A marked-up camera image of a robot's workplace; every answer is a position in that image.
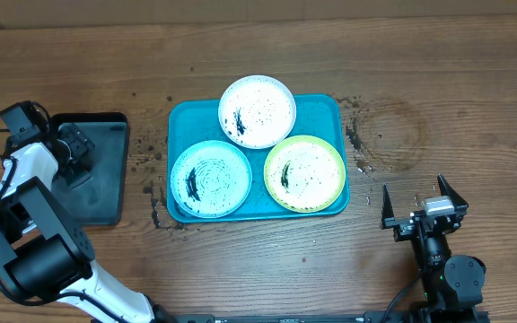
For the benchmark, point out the yellow speckled plate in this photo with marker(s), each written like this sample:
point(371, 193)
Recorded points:
point(304, 174)

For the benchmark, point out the white speckled plate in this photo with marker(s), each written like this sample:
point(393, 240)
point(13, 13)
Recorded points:
point(257, 112)

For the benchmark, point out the light blue speckled plate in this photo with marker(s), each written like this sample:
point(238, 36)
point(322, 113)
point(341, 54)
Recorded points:
point(211, 179)

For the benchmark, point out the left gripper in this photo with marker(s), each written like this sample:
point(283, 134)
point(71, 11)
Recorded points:
point(79, 144)

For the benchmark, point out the teal serving tray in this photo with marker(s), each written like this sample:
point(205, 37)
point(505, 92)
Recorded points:
point(194, 121)

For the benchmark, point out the black water tray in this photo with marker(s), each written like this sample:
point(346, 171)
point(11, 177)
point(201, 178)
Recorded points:
point(97, 201)

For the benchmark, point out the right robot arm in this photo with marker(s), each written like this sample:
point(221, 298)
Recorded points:
point(452, 284)

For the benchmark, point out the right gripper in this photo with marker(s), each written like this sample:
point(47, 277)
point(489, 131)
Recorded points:
point(403, 227)

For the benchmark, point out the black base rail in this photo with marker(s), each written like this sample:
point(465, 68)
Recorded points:
point(372, 316)

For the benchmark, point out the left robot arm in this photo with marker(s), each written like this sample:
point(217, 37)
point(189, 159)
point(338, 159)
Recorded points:
point(45, 254)

